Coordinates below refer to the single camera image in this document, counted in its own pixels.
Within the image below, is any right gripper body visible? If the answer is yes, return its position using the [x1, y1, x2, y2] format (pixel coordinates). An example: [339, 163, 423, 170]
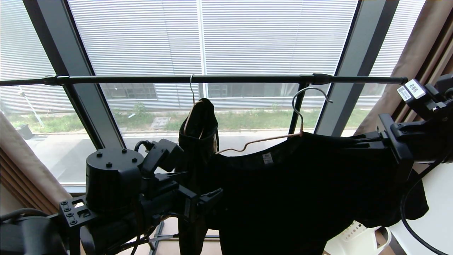
[379, 113, 450, 177]

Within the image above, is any pink clothes hanger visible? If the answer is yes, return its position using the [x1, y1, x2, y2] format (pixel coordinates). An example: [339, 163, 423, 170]
[216, 87, 334, 155]
[182, 74, 205, 138]

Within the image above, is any black knitted garment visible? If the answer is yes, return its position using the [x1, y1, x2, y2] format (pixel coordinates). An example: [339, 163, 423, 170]
[178, 98, 219, 255]

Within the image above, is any white laundry basket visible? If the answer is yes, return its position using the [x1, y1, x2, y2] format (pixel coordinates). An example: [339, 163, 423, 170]
[324, 220, 392, 255]

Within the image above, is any black cable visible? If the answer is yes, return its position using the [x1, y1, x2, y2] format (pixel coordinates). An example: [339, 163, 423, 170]
[400, 152, 453, 255]

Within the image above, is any black clothes rack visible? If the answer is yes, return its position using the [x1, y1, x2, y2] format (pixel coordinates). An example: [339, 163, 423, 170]
[0, 73, 408, 255]

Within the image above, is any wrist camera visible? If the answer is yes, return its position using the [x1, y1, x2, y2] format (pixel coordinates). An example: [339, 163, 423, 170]
[396, 79, 443, 119]
[134, 139, 184, 174]

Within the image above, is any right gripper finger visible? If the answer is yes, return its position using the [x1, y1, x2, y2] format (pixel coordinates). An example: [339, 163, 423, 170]
[340, 132, 383, 143]

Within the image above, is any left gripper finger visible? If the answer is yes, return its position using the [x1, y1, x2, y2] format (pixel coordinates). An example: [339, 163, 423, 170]
[163, 171, 188, 182]
[197, 188, 223, 206]

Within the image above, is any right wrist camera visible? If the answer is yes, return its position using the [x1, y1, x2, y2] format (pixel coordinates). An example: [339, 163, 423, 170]
[396, 79, 443, 119]

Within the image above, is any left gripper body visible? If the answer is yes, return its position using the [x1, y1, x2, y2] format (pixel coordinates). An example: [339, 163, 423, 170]
[140, 173, 199, 227]

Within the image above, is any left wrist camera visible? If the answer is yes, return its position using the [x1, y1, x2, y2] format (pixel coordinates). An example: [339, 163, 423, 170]
[134, 139, 184, 174]

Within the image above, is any window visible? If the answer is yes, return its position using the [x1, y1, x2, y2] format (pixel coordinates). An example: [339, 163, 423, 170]
[0, 0, 427, 193]

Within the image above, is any beige curtain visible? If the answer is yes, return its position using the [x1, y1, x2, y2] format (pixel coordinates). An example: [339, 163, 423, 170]
[354, 0, 453, 137]
[0, 112, 73, 215]

